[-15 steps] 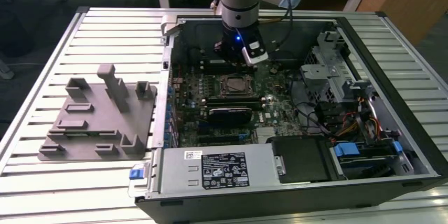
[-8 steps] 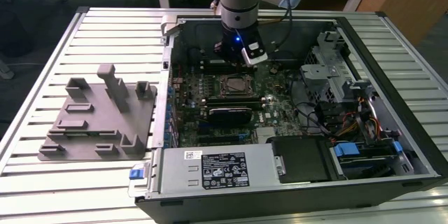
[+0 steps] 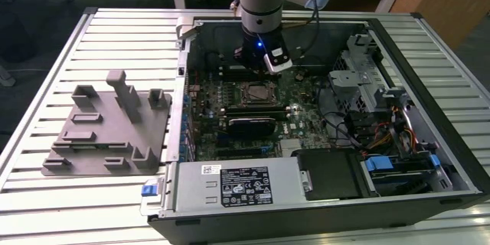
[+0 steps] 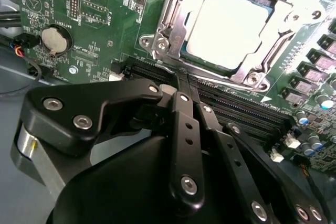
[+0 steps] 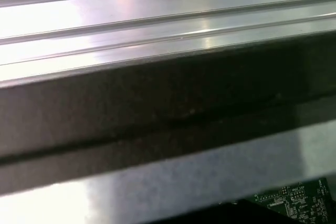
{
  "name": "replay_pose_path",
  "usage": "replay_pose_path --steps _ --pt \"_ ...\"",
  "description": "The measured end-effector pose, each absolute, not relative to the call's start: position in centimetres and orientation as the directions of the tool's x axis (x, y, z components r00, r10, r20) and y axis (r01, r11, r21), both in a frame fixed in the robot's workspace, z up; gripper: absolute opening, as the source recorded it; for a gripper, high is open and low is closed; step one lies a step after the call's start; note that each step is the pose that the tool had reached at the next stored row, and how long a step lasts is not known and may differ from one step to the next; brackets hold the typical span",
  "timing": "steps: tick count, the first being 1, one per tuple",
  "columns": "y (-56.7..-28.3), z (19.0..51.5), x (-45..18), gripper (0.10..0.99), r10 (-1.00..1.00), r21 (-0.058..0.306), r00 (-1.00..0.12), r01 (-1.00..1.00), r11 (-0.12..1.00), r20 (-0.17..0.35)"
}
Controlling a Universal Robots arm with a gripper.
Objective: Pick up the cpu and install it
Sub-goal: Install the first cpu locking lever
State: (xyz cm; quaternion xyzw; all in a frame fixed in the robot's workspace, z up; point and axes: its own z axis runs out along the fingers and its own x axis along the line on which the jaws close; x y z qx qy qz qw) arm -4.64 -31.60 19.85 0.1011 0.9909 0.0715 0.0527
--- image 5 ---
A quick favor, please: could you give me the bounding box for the black open PC case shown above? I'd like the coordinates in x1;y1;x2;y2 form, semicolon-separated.
0;28;336;224

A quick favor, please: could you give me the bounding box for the green motherboard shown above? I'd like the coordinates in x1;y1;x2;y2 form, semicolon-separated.
253;178;332;224

